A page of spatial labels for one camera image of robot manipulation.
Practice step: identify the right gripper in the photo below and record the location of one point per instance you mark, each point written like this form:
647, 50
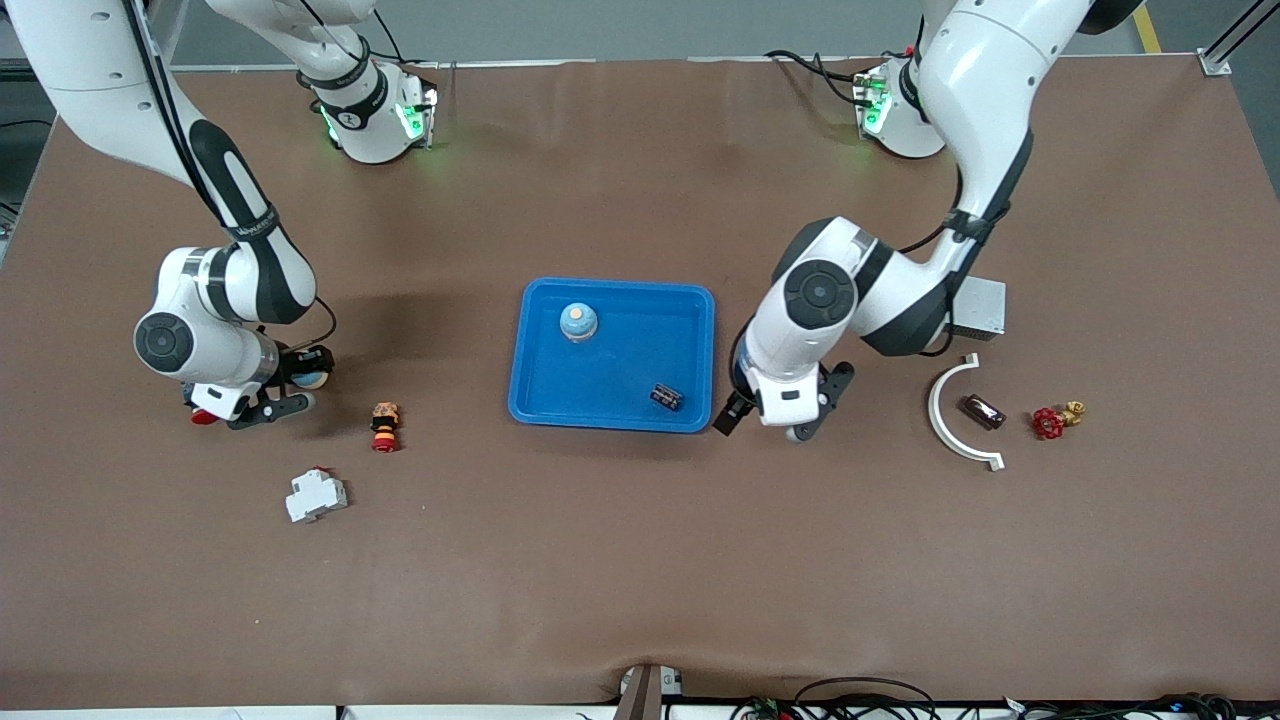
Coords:
288, 363

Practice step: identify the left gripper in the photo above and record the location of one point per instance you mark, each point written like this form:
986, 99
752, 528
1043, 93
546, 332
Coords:
731, 413

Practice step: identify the light blue desk bell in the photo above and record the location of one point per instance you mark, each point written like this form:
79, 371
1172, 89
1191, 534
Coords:
578, 322
312, 379

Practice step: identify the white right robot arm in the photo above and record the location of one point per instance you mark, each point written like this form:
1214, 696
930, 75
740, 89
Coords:
100, 90

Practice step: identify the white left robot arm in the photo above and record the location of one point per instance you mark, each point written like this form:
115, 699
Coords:
990, 70

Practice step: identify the red mushroom button dark body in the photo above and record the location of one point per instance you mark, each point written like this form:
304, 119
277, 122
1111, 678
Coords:
203, 416

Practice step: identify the blue plastic tray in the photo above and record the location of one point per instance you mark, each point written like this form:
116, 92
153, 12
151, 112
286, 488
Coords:
615, 360

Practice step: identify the white circuit breaker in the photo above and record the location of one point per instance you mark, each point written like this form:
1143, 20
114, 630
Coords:
316, 496

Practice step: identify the white semicircular pipe clamp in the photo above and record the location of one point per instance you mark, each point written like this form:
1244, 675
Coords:
935, 415

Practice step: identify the grey metal power supply box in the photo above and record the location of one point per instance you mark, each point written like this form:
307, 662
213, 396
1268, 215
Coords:
985, 305

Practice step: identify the brass valve with red handwheel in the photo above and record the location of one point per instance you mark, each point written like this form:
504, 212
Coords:
1048, 424

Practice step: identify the red button switch orange body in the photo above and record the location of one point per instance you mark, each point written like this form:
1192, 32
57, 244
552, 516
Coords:
385, 427

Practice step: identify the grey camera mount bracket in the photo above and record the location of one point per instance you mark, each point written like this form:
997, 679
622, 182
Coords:
640, 690

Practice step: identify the aluminium frame profile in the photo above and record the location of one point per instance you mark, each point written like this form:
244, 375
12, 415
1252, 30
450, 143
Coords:
1215, 60

